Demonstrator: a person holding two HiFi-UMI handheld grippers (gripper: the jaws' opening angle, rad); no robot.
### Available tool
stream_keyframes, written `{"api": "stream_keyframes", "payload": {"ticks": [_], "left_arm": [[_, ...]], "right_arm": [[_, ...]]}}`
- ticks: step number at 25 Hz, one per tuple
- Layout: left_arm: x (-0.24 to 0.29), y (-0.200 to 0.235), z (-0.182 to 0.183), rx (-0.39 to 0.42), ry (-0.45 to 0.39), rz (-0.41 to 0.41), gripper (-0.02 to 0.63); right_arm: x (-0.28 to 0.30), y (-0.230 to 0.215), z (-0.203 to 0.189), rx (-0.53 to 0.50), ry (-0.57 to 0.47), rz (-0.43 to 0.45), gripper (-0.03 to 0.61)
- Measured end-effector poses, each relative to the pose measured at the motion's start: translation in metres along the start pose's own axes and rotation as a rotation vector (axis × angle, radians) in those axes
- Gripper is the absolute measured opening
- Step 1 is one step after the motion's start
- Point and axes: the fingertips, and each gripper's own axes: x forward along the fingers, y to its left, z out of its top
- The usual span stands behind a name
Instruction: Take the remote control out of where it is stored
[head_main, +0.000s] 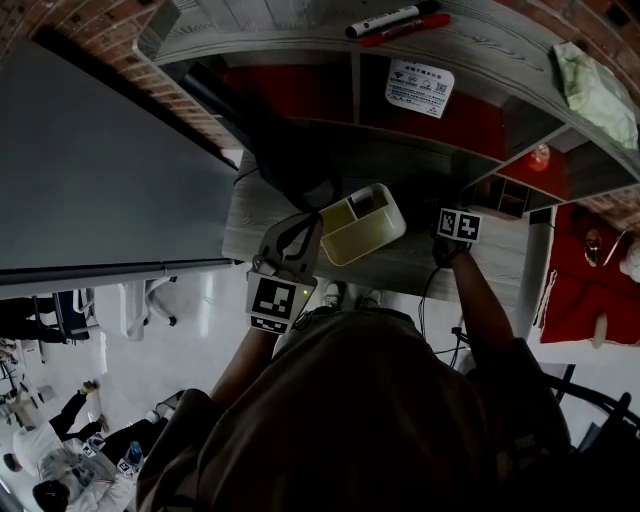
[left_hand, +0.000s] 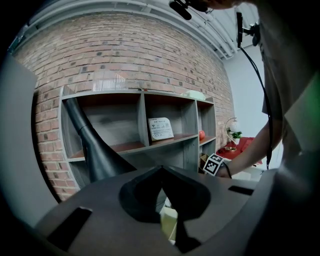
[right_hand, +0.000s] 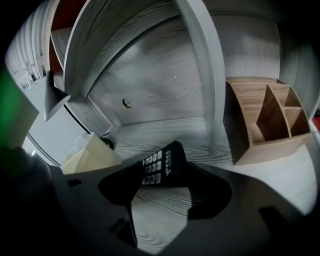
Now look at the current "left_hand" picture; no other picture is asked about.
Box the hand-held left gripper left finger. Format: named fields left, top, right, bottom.
left=34, top=165, right=176, bottom=256

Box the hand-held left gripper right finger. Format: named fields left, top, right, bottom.
left=162, top=165, right=262, bottom=254

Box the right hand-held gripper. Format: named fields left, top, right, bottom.
left=202, top=153, right=225, bottom=176

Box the cream desk organizer box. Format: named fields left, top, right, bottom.
left=159, top=206, right=180, bottom=242

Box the wooden desk organizer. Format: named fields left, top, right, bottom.
left=198, top=152, right=211, bottom=173

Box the green potted plant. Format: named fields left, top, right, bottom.
left=227, top=127, right=243, bottom=145

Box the white globe lamp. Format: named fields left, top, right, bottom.
left=225, top=117, right=242, bottom=152

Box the white notice card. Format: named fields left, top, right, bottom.
left=147, top=117, right=175, bottom=142

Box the black desk lamp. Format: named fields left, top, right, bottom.
left=65, top=97, right=137, bottom=183

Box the green wipes packet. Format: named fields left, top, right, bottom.
left=180, top=90, right=206, bottom=101

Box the grey wooden shelf unit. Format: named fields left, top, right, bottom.
left=58, top=84, right=217, bottom=181

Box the person's torso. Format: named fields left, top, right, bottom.
left=257, top=0, right=320, bottom=256

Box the grey refrigerator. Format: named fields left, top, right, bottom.
left=0, top=53, right=62, bottom=226

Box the clear acrylic holder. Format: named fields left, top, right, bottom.
left=92, top=73, right=127, bottom=92

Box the black chest device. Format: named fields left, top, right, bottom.
left=236, top=11, right=261, bottom=48

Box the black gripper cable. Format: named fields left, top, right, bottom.
left=238, top=44, right=275, bottom=171

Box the black head-worn camera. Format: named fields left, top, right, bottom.
left=168, top=0, right=213, bottom=21

